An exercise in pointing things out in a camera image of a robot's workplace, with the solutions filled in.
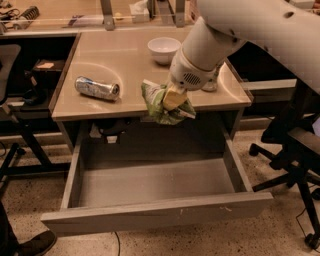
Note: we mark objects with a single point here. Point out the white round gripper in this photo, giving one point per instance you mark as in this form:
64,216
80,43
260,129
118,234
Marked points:
187,73

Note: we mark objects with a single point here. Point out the green jalapeno chip bag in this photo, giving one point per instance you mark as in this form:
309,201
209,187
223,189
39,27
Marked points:
153,95

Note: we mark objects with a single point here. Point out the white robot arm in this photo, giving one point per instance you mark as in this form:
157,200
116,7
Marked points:
287,33

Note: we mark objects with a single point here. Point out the open grey drawer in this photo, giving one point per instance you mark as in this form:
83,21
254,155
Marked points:
155,176

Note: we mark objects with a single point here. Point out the upright green soda can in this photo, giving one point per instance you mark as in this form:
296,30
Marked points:
212,84

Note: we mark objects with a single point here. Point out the white ceramic bowl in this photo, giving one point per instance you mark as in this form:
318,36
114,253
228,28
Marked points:
163,49

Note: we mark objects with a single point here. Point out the crushed silver soda can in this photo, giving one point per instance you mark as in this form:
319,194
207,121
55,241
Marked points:
89,87

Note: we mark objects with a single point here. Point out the white tissue box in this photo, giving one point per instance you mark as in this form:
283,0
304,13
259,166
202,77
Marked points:
139,11

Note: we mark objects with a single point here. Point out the black office chair right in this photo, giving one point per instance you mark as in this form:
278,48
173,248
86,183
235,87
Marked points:
294,128

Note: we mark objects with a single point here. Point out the black box on shelf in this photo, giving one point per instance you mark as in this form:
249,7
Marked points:
47,72

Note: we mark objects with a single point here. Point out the grey office chair left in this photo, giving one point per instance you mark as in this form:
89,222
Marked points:
8,55

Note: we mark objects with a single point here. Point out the black shoe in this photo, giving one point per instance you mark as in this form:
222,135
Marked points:
38,245

